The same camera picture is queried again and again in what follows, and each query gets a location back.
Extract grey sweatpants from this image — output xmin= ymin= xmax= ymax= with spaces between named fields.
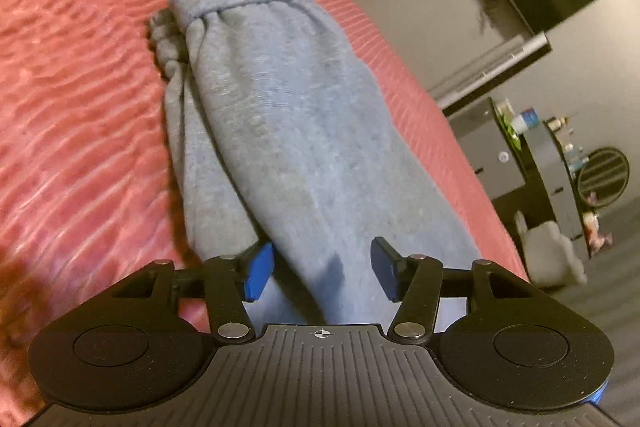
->
xmin=150 ymin=0 xmax=480 ymax=326

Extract round black slatted mirror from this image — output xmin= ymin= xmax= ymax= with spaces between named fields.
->
xmin=577 ymin=146 xmax=630 ymax=209

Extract pink figurine on desk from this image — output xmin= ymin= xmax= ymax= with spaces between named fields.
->
xmin=582 ymin=192 xmax=613 ymax=256

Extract white blue cup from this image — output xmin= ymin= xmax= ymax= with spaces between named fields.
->
xmin=510 ymin=107 xmax=539 ymax=134

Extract grey fluffy vanity chair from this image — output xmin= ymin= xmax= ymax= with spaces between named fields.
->
xmin=514 ymin=211 xmax=588 ymax=288

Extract black grey vanity desk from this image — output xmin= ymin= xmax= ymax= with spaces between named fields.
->
xmin=449 ymin=98 xmax=590 ymax=261

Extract pink ribbed bedspread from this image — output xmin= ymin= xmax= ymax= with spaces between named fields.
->
xmin=1 ymin=0 xmax=524 ymax=426

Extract white vertical pole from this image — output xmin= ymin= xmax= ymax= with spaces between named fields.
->
xmin=428 ymin=32 xmax=552 ymax=115

